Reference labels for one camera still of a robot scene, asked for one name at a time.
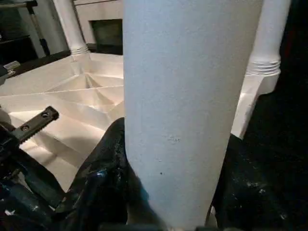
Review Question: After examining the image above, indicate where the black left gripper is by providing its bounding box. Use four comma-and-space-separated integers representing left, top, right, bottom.
0, 105, 66, 213

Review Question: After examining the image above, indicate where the black work mat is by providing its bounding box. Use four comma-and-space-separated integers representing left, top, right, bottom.
0, 43, 308, 231

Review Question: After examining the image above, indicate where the black tripod stand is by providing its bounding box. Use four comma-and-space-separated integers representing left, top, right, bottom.
0, 0, 51, 59

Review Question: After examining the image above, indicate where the white cabinet with glass doors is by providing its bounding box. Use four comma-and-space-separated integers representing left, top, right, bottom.
74, 0, 125, 49

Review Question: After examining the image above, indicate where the white plastic stool seat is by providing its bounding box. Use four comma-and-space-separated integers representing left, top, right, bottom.
0, 51, 280, 193

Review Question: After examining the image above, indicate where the white plastic table leg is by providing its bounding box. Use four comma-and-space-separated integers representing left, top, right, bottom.
246, 0, 292, 84
52, 0, 90, 62
122, 0, 265, 229

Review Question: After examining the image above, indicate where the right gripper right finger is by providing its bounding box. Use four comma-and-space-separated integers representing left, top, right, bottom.
212, 133, 299, 231

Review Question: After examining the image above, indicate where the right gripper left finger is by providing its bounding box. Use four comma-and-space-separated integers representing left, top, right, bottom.
54, 117, 130, 231

